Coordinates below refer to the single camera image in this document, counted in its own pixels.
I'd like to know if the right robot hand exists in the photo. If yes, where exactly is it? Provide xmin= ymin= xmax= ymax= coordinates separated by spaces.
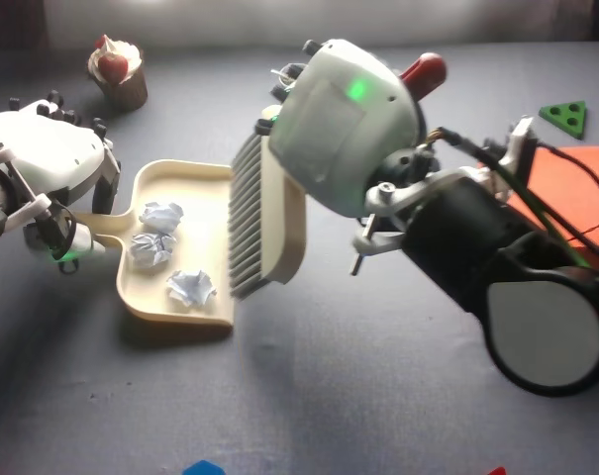
xmin=252 ymin=38 xmax=425 ymax=220

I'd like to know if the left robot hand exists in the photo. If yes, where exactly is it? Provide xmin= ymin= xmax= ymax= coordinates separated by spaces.
xmin=0 ymin=90 xmax=123 ymax=274

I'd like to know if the cream brush with grey bristles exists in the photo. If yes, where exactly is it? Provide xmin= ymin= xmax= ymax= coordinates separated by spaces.
xmin=227 ymin=52 xmax=449 ymax=301

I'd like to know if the white paper ball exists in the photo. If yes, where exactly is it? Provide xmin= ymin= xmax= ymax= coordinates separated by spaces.
xmin=139 ymin=200 xmax=186 ymax=235
xmin=165 ymin=269 xmax=218 ymax=312
xmin=128 ymin=231 xmax=178 ymax=271

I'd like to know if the cream plastic dustpan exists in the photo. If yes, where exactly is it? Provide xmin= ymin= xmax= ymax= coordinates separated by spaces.
xmin=73 ymin=158 xmax=237 ymax=343

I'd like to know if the toy cupcake with strawberry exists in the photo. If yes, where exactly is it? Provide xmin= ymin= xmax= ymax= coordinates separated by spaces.
xmin=85 ymin=34 xmax=150 ymax=112

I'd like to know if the green triangle block with holes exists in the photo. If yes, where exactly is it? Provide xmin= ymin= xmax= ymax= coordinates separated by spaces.
xmin=538 ymin=100 xmax=588 ymax=141

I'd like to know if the orange block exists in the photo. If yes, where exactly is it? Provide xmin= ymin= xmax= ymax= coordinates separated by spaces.
xmin=476 ymin=145 xmax=599 ymax=274

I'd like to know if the blue hexagonal block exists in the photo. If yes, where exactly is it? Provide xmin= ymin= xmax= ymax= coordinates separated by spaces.
xmin=182 ymin=458 xmax=226 ymax=475

